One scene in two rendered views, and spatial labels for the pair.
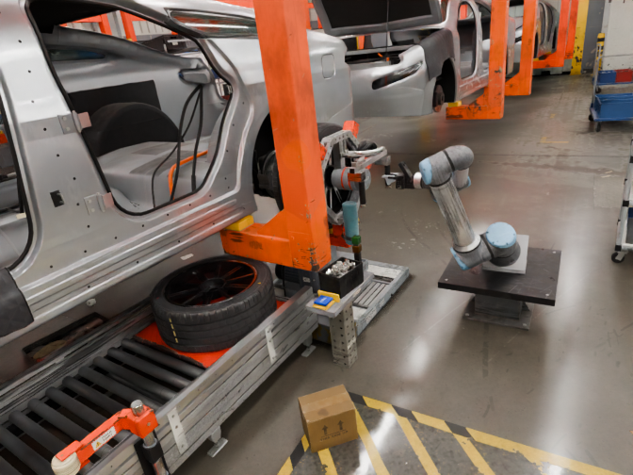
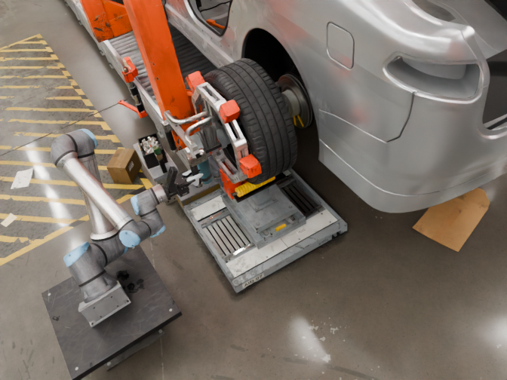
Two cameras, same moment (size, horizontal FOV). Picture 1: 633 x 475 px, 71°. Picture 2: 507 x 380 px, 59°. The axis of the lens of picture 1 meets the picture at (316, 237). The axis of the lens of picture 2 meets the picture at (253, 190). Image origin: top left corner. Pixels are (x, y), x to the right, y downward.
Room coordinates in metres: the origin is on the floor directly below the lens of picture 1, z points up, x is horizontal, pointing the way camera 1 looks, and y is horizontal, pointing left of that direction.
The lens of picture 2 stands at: (3.78, -1.77, 2.35)
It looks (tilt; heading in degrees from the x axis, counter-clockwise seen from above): 45 degrees down; 122
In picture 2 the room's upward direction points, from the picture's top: 10 degrees counter-clockwise
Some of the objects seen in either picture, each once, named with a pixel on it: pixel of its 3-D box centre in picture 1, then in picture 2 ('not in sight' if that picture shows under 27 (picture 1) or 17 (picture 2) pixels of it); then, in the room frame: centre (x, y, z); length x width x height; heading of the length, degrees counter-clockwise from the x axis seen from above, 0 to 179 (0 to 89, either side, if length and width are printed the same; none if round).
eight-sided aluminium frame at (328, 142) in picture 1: (340, 177); (220, 135); (2.66, -0.19, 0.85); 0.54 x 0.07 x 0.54; 144
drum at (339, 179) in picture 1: (350, 178); (209, 140); (2.62, -0.25, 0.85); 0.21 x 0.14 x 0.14; 54
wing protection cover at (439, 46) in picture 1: (433, 54); not in sight; (5.40, -1.58, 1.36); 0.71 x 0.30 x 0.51; 144
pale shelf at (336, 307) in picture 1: (341, 290); (155, 157); (2.01, -0.10, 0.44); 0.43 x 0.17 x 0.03; 144
